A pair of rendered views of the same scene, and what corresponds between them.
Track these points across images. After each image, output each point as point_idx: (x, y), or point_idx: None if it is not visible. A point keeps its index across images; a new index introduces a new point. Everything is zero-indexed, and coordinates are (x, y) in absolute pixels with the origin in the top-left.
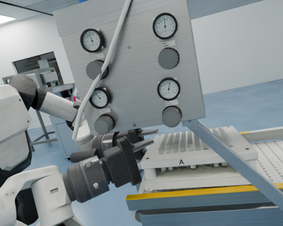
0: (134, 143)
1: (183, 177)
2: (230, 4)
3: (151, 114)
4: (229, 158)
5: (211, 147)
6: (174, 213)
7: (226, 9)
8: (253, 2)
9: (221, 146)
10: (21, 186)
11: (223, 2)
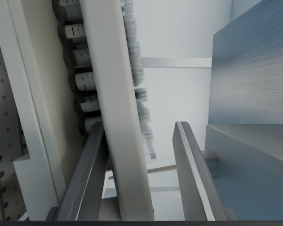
0: (214, 184)
1: (107, 179)
2: (273, 42)
3: None
4: (150, 173)
5: (161, 171)
6: (24, 219)
7: (276, 6)
8: (250, 16)
9: (162, 171)
10: None
11: (281, 66)
